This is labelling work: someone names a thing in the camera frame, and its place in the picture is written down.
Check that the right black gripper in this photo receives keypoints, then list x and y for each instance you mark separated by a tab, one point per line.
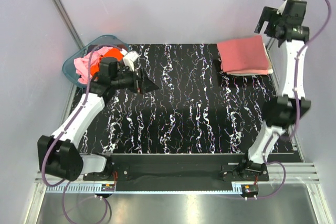
268	14

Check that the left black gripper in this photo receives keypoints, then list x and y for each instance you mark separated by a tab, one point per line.
143	84

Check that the dusty red t-shirt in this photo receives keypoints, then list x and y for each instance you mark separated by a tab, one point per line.
231	52

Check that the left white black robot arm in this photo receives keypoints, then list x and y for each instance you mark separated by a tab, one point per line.
58	153

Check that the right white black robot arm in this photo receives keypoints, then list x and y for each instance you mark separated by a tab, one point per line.
290	104

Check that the folded salmon pink t-shirt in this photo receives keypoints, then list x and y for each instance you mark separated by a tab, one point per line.
248	72

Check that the orange shirt in basket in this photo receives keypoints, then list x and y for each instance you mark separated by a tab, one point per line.
104	52

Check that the light pink shirt in basket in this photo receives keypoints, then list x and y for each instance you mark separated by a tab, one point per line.
83	68

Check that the teal plastic laundry basket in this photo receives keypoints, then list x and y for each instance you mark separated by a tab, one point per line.
68	67

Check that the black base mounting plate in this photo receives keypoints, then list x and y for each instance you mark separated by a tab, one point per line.
173	173

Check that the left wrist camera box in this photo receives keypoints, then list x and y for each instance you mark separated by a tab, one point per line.
129	59

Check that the aluminium frame rail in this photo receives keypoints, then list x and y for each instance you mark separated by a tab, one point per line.
60	179

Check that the left rear aluminium post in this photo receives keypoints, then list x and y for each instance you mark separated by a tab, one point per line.
68	23

